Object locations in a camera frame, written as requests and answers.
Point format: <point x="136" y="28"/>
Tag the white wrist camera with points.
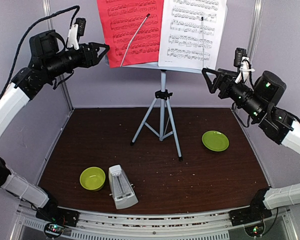
<point x="75" y="32"/>
<point x="243" y="64"/>

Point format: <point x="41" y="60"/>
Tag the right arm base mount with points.
<point x="256" y="211"/>

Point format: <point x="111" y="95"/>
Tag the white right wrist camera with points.
<point x="243" y="64"/>

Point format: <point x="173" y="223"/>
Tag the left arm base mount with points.
<point x="50" y="212"/>

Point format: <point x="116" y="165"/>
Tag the aluminium front rail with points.
<point x="210" y="225"/>

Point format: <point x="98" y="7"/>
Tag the white sheet music page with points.
<point x="191" y="33"/>

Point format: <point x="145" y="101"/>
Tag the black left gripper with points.
<point x="91" y="59"/>

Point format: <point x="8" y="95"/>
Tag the white folding music stand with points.
<point x="167" y="125"/>

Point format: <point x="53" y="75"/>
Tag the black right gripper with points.
<point x="227" y="78"/>

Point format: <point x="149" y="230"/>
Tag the lime green bowl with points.
<point x="92" y="179"/>

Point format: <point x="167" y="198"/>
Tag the white metronome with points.
<point x="121" y="189"/>

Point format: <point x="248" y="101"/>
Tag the lime green plate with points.
<point x="215" y="141"/>

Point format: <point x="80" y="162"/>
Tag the red sheet music page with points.
<point x="132" y="29"/>

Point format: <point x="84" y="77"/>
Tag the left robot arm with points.
<point x="46" y="64"/>

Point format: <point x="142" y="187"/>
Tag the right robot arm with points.
<point x="279" y="125"/>

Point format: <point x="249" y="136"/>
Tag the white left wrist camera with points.
<point x="75" y="32"/>

